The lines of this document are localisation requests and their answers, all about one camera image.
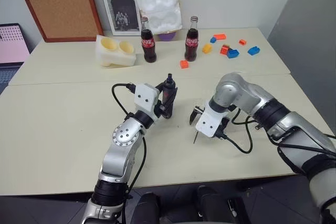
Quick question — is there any cork board with wooden frame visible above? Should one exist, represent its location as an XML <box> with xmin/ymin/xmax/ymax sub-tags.
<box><xmin>13</xmin><ymin>0</ymin><xmax>104</xmax><ymax>43</ymax></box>

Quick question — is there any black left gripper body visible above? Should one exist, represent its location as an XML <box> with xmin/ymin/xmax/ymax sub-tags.
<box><xmin>153</xmin><ymin>97</ymin><xmax>174</xmax><ymax>119</ymax></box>

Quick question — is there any glass cola bottle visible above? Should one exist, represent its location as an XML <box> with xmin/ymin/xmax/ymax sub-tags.
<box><xmin>140</xmin><ymin>16</ymin><xmax>158</xmax><ymax>64</ymax></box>
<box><xmin>184</xmin><ymin>16</ymin><xmax>200</xmax><ymax>62</ymax></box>

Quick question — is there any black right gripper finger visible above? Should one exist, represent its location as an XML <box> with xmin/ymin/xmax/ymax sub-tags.
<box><xmin>189</xmin><ymin>106</ymin><xmax>204</xmax><ymax>125</ymax></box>

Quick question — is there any white foam packaging tray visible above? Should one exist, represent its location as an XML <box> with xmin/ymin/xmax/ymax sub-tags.
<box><xmin>128</xmin><ymin>0</ymin><xmax>183</xmax><ymax>35</ymax></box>

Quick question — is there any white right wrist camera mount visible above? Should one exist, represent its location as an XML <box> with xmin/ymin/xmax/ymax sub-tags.
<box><xmin>195</xmin><ymin>100</ymin><xmax>229</xmax><ymax>138</ymax></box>

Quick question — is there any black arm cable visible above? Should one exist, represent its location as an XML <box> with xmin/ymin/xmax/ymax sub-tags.
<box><xmin>111</xmin><ymin>83</ymin><xmax>148</xmax><ymax>224</ymax></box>
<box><xmin>217</xmin><ymin>107</ymin><xmax>336</xmax><ymax>175</ymax></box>

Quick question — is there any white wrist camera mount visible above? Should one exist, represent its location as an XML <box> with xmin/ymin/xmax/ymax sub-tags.
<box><xmin>195</xmin><ymin>100</ymin><xmax>229</xmax><ymax>138</ymax></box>
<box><xmin>133</xmin><ymin>83</ymin><xmax>160</xmax><ymax>124</ymax></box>

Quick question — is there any pink patterned box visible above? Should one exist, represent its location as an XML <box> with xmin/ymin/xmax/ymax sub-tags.
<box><xmin>0</xmin><ymin>23</ymin><xmax>31</xmax><ymax>95</ymax></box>

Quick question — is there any purple bowl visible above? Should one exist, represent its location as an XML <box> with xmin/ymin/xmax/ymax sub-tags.
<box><xmin>157</xmin><ymin>31</ymin><xmax>177</xmax><ymax>42</ymax></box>

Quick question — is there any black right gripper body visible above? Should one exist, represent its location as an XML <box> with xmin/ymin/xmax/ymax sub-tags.
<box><xmin>215</xmin><ymin>116</ymin><xmax>230</xmax><ymax>139</ymax></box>

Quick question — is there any white foam cup holder block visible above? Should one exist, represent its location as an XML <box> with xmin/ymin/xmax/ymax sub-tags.
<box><xmin>95</xmin><ymin>34</ymin><xmax>137</xmax><ymax>69</ymax></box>

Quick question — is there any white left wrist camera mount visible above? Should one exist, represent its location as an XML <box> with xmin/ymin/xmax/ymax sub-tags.
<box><xmin>133</xmin><ymin>83</ymin><xmax>160</xmax><ymax>124</ymax></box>

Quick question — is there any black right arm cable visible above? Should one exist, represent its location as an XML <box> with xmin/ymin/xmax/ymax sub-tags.
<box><xmin>217</xmin><ymin>107</ymin><xmax>336</xmax><ymax>175</ymax></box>

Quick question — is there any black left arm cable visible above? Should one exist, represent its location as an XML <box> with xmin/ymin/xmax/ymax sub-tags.
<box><xmin>111</xmin><ymin>83</ymin><xmax>148</xmax><ymax>224</ymax></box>

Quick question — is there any graphic design poster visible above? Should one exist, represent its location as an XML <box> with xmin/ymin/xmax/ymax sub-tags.
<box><xmin>97</xmin><ymin>0</ymin><xmax>142</xmax><ymax>37</ymax></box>

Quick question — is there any dark rounded shape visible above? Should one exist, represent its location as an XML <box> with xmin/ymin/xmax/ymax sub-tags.
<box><xmin>196</xmin><ymin>185</ymin><xmax>250</xmax><ymax>224</ymax></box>
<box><xmin>130</xmin><ymin>191</ymin><xmax>161</xmax><ymax>224</ymax></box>

